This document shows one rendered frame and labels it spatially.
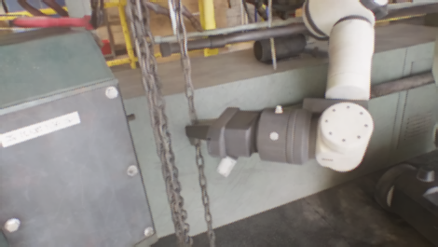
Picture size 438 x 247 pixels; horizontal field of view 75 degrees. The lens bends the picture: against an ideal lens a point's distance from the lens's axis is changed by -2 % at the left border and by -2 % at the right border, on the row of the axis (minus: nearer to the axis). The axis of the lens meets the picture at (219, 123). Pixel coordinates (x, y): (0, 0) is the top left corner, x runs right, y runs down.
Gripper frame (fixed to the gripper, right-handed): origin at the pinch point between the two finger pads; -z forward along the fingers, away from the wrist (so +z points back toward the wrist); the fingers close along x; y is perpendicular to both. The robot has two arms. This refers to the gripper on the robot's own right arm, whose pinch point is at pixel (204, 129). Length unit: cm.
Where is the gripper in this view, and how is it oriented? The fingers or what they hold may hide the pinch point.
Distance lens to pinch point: 51.8
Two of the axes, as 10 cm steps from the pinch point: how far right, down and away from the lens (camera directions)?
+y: -1.0, -9.1, -4.1
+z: 9.3, 0.7, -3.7
